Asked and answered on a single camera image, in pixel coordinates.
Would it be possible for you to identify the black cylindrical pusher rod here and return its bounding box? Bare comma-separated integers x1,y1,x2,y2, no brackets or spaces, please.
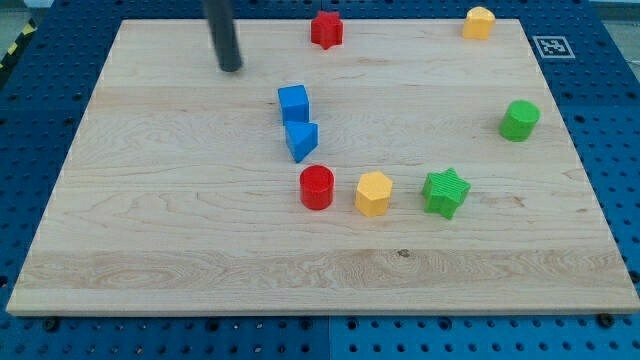
202,0,243,72

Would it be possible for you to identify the red star block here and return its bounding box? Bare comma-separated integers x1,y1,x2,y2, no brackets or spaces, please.
311,10,344,50

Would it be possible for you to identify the blue cube block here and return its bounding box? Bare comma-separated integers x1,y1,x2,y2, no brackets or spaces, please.
277,85,310,123

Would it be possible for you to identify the green star block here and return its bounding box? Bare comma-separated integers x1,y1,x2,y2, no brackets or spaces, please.
421,168,471,220

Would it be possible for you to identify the blue triangular prism block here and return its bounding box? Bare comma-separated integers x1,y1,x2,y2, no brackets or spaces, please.
284,121,319,163

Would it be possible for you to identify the red cylinder block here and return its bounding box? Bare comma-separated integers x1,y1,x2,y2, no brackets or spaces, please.
299,165,335,210

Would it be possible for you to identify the yellow hexagonal prism block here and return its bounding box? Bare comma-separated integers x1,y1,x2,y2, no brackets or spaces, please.
355,171,393,217

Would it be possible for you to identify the light wooden board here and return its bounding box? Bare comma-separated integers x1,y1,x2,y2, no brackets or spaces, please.
7,19,639,316

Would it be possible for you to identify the yellow rounded block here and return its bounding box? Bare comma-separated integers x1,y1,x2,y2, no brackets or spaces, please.
462,6,496,40

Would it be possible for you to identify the green cylinder block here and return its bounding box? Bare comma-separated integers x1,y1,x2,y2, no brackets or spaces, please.
499,100,541,142

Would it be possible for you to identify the white fiducial marker tag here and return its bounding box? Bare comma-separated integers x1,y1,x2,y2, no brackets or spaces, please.
533,35,575,59

